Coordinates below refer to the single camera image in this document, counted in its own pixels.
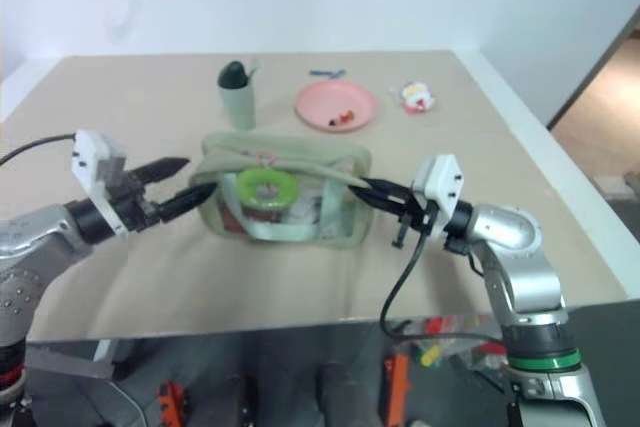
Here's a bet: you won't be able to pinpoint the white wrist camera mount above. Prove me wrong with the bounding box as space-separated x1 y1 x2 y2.
69 130 132 239
410 153 467 241

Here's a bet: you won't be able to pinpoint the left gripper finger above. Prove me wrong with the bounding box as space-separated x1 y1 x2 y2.
133 156 192 185
157 180 218 224

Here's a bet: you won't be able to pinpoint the red white santa toy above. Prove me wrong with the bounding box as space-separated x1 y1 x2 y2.
388 80 436 115

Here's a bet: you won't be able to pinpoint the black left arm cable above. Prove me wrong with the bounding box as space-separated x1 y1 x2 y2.
0 133 78 167

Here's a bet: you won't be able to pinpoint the green plush donut keychain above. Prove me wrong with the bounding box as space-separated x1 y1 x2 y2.
235 150 301 213

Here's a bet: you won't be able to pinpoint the blue pen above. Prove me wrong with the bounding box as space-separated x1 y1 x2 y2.
308 67 348 81

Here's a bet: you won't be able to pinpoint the dark green rounded cup lid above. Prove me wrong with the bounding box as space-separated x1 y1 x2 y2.
216 60 249 90

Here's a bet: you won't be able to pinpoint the green clear-sided zip pouch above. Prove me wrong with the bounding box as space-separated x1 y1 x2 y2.
192 130 376 251

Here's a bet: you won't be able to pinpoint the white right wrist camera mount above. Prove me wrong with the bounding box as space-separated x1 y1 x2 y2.
410 153 467 241

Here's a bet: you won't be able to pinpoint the small red orange candy pieces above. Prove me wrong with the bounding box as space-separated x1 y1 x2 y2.
326 110 358 129

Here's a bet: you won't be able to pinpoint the clear bag of colourful parts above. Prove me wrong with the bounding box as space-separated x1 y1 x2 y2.
398 313 507 374

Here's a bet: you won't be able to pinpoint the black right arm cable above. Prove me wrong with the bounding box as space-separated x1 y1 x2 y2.
378 226 509 349

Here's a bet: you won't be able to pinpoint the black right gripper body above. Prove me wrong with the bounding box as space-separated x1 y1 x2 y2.
391 189 438 250

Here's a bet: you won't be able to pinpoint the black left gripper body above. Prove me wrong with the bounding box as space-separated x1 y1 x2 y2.
99 155 165 234

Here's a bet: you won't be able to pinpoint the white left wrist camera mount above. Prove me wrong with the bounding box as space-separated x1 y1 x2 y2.
69 130 132 239

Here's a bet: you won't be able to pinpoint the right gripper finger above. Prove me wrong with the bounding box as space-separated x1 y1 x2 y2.
348 185 407 218
366 176 415 199

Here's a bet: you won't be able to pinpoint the pink round plate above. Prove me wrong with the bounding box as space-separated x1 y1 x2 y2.
293 80 380 135

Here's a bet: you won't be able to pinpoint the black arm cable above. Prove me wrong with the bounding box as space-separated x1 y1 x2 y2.
378 226 509 349
0 133 78 167

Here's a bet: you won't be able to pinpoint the orange black tool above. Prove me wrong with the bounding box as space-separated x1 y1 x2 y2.
156 380 192 427
382 353 413 427

